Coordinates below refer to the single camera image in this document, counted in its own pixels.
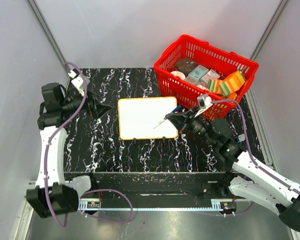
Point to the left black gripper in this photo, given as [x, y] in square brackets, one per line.
[101, 109]

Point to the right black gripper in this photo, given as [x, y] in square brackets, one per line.
[182, 121]

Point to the blue capped whiteboard marker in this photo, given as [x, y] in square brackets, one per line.
[178, 108]

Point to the yellow framed whiteboard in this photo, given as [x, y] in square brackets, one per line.
[138, 118]

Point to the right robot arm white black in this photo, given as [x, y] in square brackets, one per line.
[268, 188]

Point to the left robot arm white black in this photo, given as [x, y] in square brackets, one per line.
[52, 195]

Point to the red plastic shopping basket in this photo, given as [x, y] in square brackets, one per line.
[224, 63]

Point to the teal small carton box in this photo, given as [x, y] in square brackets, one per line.
[198, 72]

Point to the pink white carton box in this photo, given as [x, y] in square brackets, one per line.
[210, 75]

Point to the yellow green sponge pack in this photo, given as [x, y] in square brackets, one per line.
[214, 86]

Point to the brown chocolate muffin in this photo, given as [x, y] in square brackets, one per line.
[185, 65]

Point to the orange sponge pack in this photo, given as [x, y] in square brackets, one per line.
[234, 81]

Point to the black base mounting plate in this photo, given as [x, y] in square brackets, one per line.
[156, 184]

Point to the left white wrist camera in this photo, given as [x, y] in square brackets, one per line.
[77, 81]

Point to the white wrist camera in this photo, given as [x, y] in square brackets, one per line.
[77, 81]
[204, 103]

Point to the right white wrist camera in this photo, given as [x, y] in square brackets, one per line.
[204, 103]

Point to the aluminium frame rail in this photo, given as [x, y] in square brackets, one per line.
[111, 200]

